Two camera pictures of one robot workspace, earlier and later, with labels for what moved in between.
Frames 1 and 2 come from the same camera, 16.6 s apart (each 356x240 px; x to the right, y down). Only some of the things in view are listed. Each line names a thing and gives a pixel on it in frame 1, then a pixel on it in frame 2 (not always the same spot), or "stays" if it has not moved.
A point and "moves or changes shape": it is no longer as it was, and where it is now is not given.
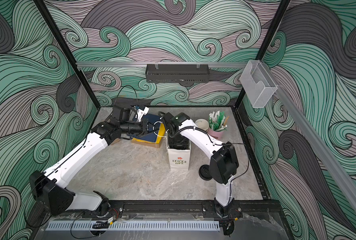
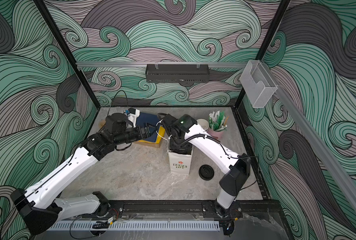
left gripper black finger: x=156 y=126 stays
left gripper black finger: x=156 y=131 to x=153 y=138
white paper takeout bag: x=179 y=158 moves or changes shape
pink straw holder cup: x=218 y=135 stays
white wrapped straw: x=213 y=115 stays
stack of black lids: x=204 y=172 stays
